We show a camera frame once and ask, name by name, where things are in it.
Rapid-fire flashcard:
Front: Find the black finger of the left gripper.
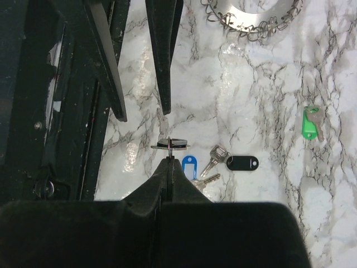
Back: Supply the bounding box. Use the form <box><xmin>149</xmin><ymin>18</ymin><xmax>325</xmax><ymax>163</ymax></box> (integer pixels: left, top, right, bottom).
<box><xmin>85</xmin><ymin>1</ymin><xmax>127</xmax><ymax>122</ymax></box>
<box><xmin>145</xmin><ymin>0</ymin><xmax>184</xmax><ymax>115</ymax></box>

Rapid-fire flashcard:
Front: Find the steel disc with keyrings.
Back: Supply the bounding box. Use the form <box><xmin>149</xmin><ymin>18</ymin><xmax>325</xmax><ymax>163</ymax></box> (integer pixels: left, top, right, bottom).
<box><xmin>200</xmin><ymin>0</ymin><xmax>303</xmax><ymax>42</ymax></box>

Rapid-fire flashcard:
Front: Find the green tag key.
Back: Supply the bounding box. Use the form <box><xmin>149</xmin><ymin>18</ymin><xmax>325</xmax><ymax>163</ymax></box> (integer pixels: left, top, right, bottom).
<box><xmin>302</xmin><ymin>106</ymin><xmax>325</xmax><ymax>142</ymax></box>

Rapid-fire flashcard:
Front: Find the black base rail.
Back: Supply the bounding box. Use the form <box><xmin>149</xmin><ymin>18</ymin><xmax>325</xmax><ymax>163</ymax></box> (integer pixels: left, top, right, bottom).
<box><xmin>1</xmin><ymin>1</ymin><xmax>112</xmax><ymax>203</ymax></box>

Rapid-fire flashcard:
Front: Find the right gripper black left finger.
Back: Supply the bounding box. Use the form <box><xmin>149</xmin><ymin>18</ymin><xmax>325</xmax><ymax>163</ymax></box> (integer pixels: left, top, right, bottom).
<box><xmin>1</xmin><ymin>158</ymin><xmax>170</xmax><ymax>267</ymax></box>

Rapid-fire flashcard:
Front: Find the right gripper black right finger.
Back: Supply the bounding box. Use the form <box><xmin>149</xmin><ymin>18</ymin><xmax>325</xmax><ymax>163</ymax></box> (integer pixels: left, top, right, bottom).
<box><xmin>152</xmin><ymin>158</ymin><xmax>311</xmax><ymax>267</ymax></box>

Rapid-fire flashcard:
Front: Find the silver key by blue tag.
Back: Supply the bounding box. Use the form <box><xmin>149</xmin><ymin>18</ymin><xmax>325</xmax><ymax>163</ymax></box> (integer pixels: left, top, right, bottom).
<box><xmin>192</xmin><ymin>174</ymin><xmax>221</xmax><ymax>192</ymax></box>

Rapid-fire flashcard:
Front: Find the blue key tag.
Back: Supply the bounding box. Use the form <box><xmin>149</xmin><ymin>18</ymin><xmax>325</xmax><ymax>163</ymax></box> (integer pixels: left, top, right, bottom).
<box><xmin>182</xmin><ymin>155</ymin><xmax>197</xmax><ymax>181</ymax></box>

